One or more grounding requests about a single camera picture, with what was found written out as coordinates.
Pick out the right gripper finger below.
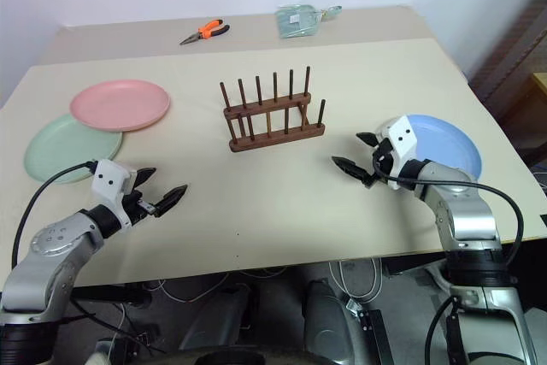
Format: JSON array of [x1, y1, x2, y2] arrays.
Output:
[[331, 155, 370, 185], [355, 131, 381, 149]]

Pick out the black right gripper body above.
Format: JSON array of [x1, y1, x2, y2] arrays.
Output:
[[362, 138, 395, 189]]

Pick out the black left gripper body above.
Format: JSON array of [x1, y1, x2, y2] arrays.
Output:
[[122, 187, 157, 228]]

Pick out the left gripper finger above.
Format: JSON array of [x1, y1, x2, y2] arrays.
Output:
[[154, 184, 190, 218], [135, 167, 157, 191]]

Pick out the wooden dish rack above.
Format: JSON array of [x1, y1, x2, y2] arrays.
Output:
[[219, 65, 329, 154]]

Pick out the blue plate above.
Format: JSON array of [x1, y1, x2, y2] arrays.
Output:
[[403, 114, 485, 183]]

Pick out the pink plate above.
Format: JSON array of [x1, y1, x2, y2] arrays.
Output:
[[69, 79, 172, 132]]

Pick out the green plate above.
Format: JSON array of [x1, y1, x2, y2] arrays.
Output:
[[24, 113, 125, 185]]

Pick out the dark grey rounded shell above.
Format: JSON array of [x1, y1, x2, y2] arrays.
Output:
[[178, 283, 254, 351], [302, 279, 369, 365]]

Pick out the pale green plastic packet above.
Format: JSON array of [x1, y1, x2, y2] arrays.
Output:
[[274, 4, 320, 39]]

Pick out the brown wooden cabinet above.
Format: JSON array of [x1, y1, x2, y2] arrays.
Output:
[[468, 0, 547, 169]]

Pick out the yellow box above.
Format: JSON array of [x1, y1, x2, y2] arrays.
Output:
[[531, 72, 547, 97]]

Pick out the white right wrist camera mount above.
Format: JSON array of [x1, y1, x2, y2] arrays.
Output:
[[375, 115, 418, 191]]

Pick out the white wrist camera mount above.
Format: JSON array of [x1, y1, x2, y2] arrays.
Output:
[[375, 115, 418, 191], [91, 158, 139, 228]]

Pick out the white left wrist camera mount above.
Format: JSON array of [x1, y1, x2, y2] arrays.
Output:
[[91, 158, 139, 228]]

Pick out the black table frame bar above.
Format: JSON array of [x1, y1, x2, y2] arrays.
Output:
[[69, 282, 154, 307]]

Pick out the white floor cable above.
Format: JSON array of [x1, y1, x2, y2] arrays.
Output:
[[327, 258, 386, 303]]

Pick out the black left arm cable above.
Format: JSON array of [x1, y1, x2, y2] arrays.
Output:
[[11, 161, 98, 270]]

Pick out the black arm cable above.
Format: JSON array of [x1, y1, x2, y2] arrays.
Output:
[[370, 151, 526, 285], [11, 161, 98, 270]]

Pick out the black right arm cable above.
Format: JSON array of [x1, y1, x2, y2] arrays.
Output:
[[370, 151, 526, 285]]

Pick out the orange-handled pliers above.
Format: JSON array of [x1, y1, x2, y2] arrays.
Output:
[[178, 18, 232, 46]]

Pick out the black metal bracket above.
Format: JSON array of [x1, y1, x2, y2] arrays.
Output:
[[357, 308, 395, 365]]

